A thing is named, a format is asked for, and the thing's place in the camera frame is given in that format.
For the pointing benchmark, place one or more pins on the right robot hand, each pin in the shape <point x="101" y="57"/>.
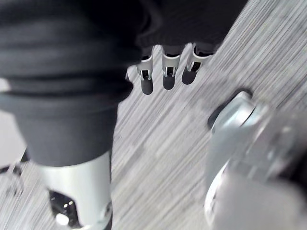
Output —
<point x="72" y="60"/>

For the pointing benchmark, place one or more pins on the silver robot leg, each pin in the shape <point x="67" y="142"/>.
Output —
<point x="254" y="167"/>

